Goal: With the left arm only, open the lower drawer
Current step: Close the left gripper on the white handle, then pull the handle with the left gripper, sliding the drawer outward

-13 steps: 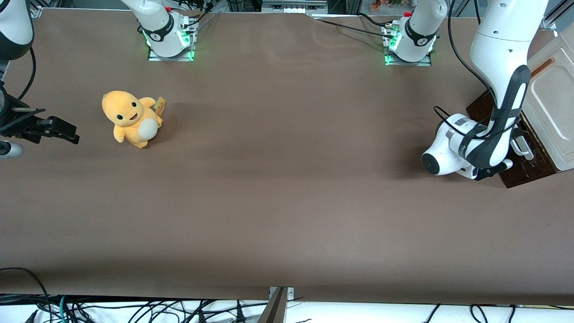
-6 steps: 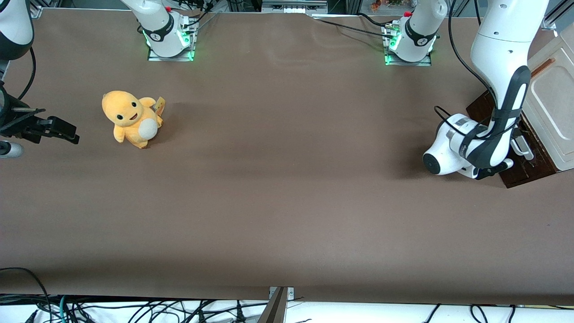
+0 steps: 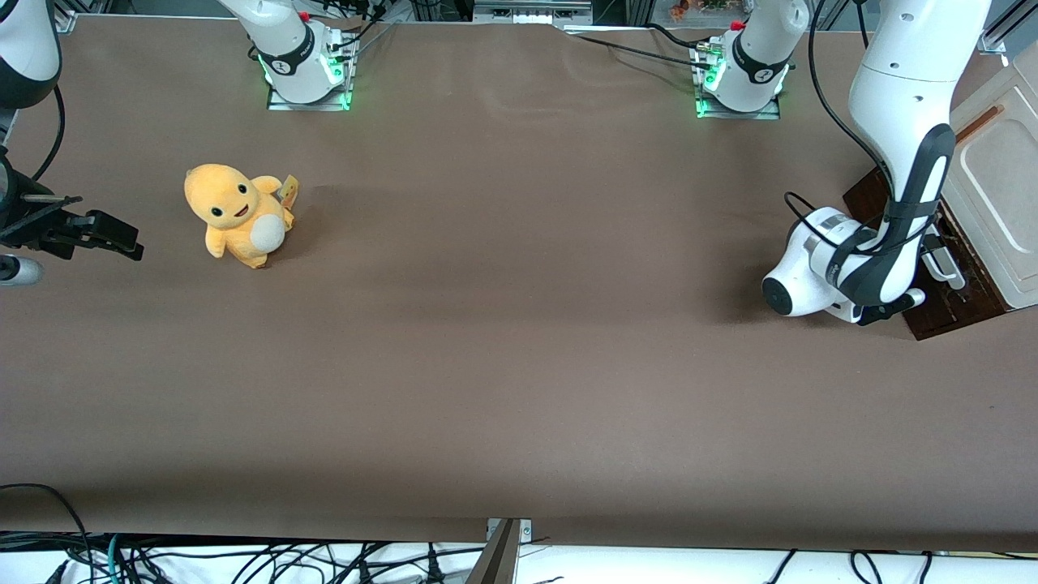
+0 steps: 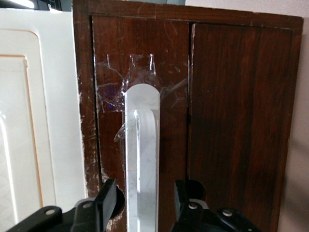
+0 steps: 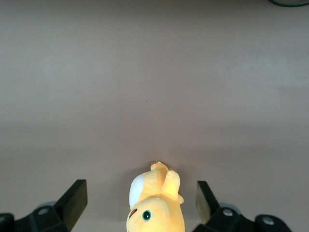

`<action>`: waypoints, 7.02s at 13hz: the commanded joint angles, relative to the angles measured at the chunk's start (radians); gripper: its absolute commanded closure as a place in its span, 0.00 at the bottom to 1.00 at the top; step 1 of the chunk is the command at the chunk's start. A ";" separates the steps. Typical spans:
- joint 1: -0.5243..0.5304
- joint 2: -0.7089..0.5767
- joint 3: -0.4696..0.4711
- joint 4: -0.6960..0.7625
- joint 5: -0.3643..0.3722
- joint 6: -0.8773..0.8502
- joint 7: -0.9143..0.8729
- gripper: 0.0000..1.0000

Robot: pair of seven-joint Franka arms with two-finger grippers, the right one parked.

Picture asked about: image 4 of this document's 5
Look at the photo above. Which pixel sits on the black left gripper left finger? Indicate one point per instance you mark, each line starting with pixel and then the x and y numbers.
pixel 103 205

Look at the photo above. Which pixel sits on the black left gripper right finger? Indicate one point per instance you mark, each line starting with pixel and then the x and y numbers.
pixel 193 217

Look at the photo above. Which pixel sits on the dark wooden drawer cabinet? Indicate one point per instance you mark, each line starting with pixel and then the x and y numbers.
pixel 82 72

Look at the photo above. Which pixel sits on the clear adhesive tape patch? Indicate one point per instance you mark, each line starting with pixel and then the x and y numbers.
pixel 108 91

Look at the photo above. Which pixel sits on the cream plastic storage box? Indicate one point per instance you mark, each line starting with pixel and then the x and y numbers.
pixel 24 120

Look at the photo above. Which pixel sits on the long fluorescent ceiling light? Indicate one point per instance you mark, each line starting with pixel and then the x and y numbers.
pixel 20 2

